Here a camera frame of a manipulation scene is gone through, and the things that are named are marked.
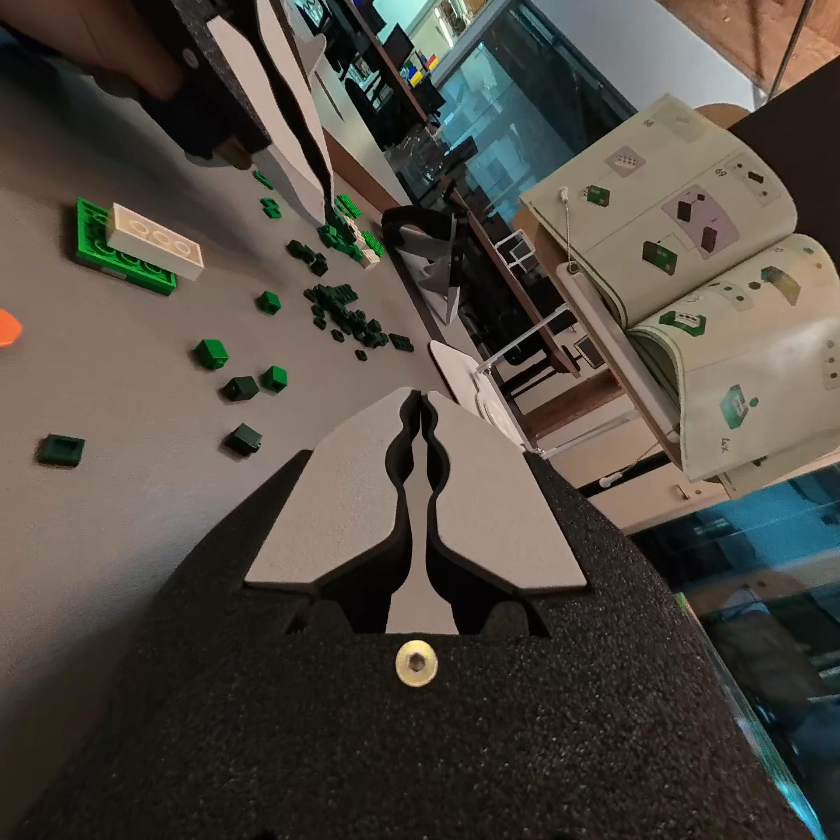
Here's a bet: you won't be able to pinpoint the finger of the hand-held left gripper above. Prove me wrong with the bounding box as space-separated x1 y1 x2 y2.
208 16 330 225
256 0 341 199

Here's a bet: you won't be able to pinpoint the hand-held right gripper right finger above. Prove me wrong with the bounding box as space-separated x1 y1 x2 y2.
420 389 589 601

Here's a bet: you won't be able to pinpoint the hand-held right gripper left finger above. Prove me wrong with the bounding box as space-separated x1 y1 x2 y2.
245 388 425 601

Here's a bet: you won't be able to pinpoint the small dark green lego piece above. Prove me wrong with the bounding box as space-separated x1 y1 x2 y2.
37 435 86 468

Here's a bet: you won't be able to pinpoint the pile of bright green lego pieces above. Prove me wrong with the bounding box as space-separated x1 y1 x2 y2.
319 195 385 267

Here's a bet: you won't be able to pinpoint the green lego base, tan brick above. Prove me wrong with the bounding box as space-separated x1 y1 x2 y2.
74 197 208 298

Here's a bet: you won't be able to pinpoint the scattered dark green lego pieces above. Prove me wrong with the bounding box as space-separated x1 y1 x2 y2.
254 164 416 358

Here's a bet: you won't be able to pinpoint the lego instruction booklet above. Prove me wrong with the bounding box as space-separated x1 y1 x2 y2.
521 92 840 484

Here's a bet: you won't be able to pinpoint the person's left hand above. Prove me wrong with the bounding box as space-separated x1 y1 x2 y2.
40 0 186 101

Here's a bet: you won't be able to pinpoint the white round-cornered base plate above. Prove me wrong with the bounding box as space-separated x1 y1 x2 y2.
427 256 683 468

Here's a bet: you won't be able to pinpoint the white hanging cable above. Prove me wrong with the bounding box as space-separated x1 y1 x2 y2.
558 187 631 329

